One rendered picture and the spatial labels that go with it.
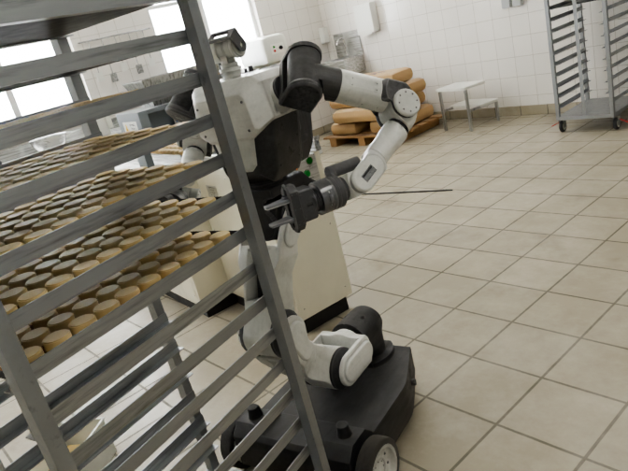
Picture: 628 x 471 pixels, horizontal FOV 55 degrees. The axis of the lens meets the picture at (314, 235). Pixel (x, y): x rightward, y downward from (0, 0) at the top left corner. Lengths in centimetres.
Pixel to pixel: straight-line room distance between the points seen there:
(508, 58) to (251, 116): 525
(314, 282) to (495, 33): 440
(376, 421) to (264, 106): 104
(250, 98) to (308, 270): 137
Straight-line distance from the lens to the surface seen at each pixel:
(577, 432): 215
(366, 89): 165
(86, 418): 169
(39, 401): 107
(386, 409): 204
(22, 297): 114
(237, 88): 166
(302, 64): 161
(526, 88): 667
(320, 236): 285
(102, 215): 115
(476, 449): 211
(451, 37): 704
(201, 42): 133
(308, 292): 287
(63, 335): 116
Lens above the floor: 137
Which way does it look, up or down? 19 degrees down
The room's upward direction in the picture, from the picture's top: 14 degrees counter-clockwise
